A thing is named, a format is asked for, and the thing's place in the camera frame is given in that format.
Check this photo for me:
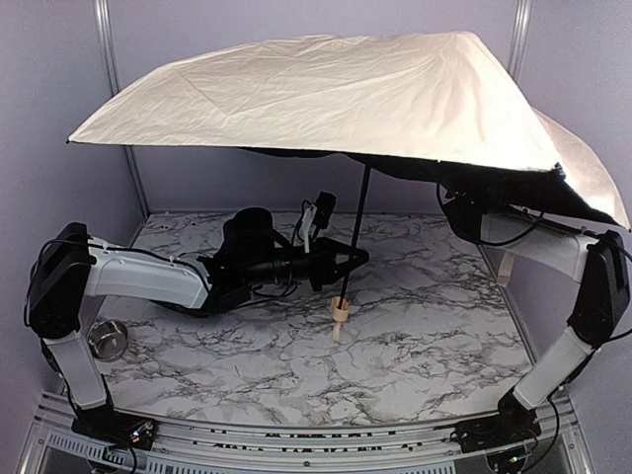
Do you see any beige and black folding umbrella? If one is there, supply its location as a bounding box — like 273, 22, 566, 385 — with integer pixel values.
65, 31, 632, 345

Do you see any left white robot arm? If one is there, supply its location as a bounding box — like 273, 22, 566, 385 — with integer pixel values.
24, 206, 369, 411

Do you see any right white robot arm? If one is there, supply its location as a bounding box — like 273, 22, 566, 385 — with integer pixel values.
438, 197, 631, 422

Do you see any clear glass cup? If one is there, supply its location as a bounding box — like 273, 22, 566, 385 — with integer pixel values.
88, 320, 129, 362

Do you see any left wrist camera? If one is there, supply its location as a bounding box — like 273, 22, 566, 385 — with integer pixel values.
298, 192, 337, 254

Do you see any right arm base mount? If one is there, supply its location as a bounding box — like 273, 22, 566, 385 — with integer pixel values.
450, 392, 541, 453

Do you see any aluminium front rail frame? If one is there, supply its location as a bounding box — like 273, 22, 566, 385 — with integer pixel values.
17, 393, 594, 473

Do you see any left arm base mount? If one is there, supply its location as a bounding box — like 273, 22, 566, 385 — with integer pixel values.
72, 406, 158, 450

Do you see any right aluminium corner post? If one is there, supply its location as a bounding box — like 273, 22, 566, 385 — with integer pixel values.
507, 0, 533, 82

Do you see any aluminium corner post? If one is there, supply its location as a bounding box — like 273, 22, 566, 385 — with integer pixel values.
93, 0, 149, 218
507, 0, 533, 82

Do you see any left aluminium corner post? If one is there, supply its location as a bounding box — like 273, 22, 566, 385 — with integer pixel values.
93, 0, 149, 218

